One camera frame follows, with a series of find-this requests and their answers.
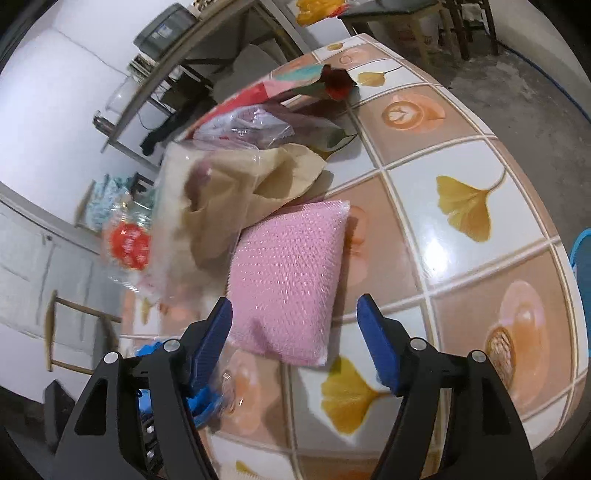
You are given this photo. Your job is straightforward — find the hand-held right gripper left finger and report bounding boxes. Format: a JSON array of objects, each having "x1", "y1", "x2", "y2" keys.
[{"x1": 55, "y1": 298, "x2": 233, "y2": 480}]

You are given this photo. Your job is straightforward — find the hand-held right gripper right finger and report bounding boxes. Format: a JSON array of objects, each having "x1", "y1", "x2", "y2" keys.
[{"x1": 359, "y1": 294, "x2": 539, "y2": 480}]

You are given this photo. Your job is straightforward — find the blue plastic snack bag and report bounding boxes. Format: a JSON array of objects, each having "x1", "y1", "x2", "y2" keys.
[{"x1": 135, "y1": 340, "x2": 225, "y2": 431}]

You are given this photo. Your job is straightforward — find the pink bubble wrap pouch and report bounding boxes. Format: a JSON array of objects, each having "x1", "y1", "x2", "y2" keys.
[{"x1": 225, "y1": 200, "x2": 352, "y2": 368}]

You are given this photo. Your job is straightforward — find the blue plastic waste basket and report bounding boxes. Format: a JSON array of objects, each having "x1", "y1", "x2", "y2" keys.
[{"x1": 569, "y1": 230, "x2": 591, "y2": 278}]

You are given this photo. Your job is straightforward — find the red snack pouch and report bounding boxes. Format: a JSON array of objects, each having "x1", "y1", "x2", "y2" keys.
[{"x1": 210, "y1": 62, "x2": 358, "y2": 121}]

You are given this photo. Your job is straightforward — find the wooden chair with dark seat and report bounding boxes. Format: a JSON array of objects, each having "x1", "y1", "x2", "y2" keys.
[{"x1": 43, "y1": 290, "x2": 124, "y2": 376}]

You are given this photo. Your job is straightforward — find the clear bag with red label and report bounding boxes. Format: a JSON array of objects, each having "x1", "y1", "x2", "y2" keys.
[{"x1": 98, "y1": 193, "x2": 156, "y2": 292}]

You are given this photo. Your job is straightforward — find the floral cloth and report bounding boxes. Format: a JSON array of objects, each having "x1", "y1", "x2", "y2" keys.
[{"x1": 85, "y1": 174, "x2": 156, "y2": 232}]

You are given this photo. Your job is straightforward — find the white door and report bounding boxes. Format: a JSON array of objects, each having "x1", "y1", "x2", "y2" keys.
[{"x1": 0, "y1": 193, "x2": 122, "y2": 352}]

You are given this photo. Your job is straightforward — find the tile pattern dining table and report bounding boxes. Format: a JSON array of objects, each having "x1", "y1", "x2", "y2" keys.
[{"x1": 117, "y1": 32, "x2": 588, "y2": 480}]

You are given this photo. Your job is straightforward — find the dark cloth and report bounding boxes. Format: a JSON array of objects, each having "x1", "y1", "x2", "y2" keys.
[{"x1": 140, "y1": 110, "x2": 186, "y2": 156}]

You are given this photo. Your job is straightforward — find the crumpled clear plastic bag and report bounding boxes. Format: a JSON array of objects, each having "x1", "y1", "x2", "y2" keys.
[{"x1": 193, "y1": 104, "x2": 297, "y2": 151}]

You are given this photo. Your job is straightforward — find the grey rice cooker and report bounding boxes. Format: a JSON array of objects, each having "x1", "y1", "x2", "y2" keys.
[{"x1": 133, "y1": 2, "x2": 198, "y2": 61}]

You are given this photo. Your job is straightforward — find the wooden armchair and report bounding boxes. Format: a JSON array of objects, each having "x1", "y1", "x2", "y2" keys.
[{"x1": 338, "y1": 0, "x2": 456, "y2": 66}]

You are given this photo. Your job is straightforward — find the dark wooden stool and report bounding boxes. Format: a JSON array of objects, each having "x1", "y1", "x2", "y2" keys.
[{"x1": 442, "y1": 0, "x2": 500, "y2": 62}]

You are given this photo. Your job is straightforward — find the yellow plastic bag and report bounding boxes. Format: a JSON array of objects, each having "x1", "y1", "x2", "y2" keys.
[{"x1": 295, "y1": 0, "x2": 348, "y2": 27}]

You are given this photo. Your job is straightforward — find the white mattress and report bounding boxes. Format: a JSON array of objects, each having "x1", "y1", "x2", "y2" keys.
[{"x1": 480, "y1": 0, "x2": 591, "y2": 116}]

